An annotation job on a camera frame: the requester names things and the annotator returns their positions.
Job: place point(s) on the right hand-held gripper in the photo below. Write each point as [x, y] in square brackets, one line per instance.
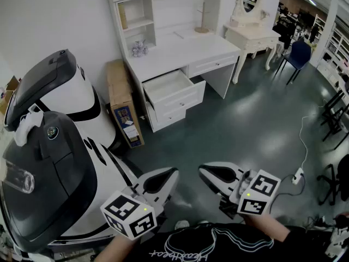
[256, 198]

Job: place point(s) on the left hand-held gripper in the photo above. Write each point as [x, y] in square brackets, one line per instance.
[128, 214]

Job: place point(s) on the person's right forearm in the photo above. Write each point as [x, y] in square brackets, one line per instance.
[267, 226]

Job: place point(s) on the person's left forearm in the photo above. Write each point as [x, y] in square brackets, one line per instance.
[117, 247]

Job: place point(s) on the white drawer with brass knob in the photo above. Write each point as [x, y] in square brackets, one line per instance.
[211, 64]

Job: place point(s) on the white desk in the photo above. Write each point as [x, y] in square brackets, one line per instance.
[191, 50]

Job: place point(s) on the person's white shoe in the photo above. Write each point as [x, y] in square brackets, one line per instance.
[181, 224]

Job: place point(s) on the person's black printed shirt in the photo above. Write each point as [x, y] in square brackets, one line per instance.
[245, 247]

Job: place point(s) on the white power strip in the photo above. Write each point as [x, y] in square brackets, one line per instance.
[298, 175]

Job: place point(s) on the long cardboard box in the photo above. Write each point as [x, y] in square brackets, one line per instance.
[120, 91]

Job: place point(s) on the black office chair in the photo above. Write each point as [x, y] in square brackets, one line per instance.
[334, 181]

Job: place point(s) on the purple flower bouquet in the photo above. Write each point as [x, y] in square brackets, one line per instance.
[139, 48]

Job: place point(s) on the white vanity table with mirror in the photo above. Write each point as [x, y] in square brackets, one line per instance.
[251, 35]

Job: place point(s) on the blue chair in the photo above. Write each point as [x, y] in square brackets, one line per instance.
[300, 54]

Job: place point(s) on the wooden jewelry stand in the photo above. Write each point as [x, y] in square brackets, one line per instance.
[202, 29]

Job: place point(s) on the white storage shelves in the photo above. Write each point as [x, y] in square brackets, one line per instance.
[336, 53]

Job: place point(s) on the beige book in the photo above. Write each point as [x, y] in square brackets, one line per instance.
[122, 15]

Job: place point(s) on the small open cardboard box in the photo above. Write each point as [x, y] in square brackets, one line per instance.
[8, 94]

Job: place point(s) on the black metal table frame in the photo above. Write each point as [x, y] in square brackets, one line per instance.
[334, 110]

